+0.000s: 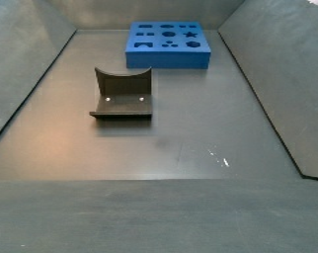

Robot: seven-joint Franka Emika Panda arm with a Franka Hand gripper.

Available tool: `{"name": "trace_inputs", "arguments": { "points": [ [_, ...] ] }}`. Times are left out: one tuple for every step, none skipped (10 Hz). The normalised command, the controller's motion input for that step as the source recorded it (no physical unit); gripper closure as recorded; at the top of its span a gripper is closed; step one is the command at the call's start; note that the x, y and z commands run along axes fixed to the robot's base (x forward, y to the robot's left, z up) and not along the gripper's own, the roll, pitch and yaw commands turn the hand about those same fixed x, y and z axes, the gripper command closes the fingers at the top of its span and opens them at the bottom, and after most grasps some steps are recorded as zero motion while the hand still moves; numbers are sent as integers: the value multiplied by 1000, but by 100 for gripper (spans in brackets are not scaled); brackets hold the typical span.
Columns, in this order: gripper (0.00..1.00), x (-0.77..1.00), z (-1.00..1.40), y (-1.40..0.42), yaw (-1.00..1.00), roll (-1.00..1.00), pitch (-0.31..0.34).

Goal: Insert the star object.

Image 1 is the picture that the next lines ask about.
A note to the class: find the blue shape sorter block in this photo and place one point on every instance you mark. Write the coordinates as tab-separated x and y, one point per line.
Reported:
166	45

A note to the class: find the black curved holder stand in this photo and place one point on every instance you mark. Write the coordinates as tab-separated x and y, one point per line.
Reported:
125	95

